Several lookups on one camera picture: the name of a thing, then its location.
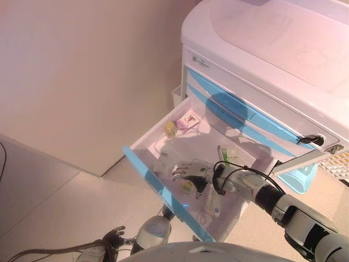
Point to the right robot hand dark palm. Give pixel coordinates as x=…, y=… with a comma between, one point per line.
x=193, y=170

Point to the left robot hand dark palm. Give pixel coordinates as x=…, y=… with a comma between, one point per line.
x=114, y=237

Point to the yellow pill bottle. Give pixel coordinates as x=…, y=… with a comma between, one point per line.
x=186, y=188

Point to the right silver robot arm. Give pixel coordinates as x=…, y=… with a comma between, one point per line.
x=300, y=218

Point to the white medicine box green logo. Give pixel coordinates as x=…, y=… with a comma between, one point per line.
x=212, y=202

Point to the pink medicine box red logo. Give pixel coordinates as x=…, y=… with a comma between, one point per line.
x=188, y=120

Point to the black drawer lock key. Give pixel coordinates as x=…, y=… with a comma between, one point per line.
x=310, y=139

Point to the white left robot leg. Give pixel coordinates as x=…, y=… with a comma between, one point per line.
x=154, y=229

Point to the yellow capsule pack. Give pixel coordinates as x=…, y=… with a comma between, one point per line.
x=169, y=129

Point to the small white side bin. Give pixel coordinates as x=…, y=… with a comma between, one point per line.
x=176, y=98

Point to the grey robot torso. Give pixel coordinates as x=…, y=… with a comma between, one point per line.
x=191, y=253

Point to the light blue side bin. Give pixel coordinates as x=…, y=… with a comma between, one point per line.
x=297, y=177

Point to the cart label sticker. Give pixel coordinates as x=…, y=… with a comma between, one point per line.
x=201, y=61

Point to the white medical cart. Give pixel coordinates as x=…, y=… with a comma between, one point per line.
x=245, y=41

